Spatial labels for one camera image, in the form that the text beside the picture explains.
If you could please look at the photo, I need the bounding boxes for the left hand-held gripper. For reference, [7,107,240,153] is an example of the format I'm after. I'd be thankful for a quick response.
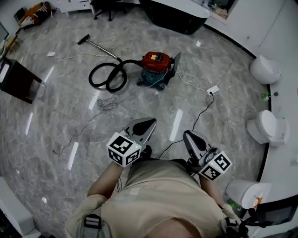
[106,118,157,167]

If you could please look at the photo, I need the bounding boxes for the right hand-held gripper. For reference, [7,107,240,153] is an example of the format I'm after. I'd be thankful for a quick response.
[183,130,233,181]

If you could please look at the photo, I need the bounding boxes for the grey dust bag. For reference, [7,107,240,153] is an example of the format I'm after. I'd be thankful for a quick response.
[167,52,182,81]

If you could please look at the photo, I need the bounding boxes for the person's left forearm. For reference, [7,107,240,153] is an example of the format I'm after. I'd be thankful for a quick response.
[87,160,124,199]

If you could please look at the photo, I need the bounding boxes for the person's right forearm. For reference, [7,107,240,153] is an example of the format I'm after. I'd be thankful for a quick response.
[199,178,225,207]

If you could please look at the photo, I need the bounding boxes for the person's right leg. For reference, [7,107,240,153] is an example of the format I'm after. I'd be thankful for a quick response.
[169,158,194,170]

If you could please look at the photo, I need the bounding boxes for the white power strip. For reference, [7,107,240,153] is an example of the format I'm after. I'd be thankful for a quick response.
[206,85,221,96]

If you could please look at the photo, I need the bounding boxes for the red vacuum cleaner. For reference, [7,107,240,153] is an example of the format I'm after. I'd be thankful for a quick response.
[136,51,174,90]

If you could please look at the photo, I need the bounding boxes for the person's torso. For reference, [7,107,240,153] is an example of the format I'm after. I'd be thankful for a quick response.
[64,159,243,238]

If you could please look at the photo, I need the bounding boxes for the white round bin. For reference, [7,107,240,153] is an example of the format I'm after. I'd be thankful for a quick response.
[250,55,283,85]

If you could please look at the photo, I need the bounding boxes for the green bathtub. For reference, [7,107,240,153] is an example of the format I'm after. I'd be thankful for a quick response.
[139,0,210,35]

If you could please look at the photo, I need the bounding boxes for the black office chair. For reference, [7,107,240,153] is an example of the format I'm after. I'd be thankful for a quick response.
[90,0,128,22]

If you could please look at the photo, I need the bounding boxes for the dark wooden side table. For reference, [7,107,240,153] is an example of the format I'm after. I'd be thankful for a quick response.
[0,57,45,105]

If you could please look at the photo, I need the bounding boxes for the glass window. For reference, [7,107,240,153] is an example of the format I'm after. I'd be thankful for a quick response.
[193,0,239,20]

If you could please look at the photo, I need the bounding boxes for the white drawer cabinet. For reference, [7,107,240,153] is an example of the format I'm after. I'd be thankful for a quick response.
[50,0,96,16]

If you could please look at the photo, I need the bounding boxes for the white box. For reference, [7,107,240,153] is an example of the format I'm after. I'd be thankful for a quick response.
[0,176,35,238]

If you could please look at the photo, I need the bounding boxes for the small wooden stool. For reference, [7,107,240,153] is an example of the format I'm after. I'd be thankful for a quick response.
[4,34,24,53]

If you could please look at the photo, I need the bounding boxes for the tangled grey cable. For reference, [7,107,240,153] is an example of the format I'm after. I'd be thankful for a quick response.
[96,97,119,112]

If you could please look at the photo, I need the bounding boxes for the black power cable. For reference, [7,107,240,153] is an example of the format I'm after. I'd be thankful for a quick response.
[157,92,215,160]

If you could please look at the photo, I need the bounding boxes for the black vacuum hose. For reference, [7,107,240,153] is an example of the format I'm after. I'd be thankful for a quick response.
[88,59,143,93]

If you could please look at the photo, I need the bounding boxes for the black strap buckle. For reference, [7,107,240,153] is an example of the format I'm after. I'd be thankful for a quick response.
[83,213,102,230]

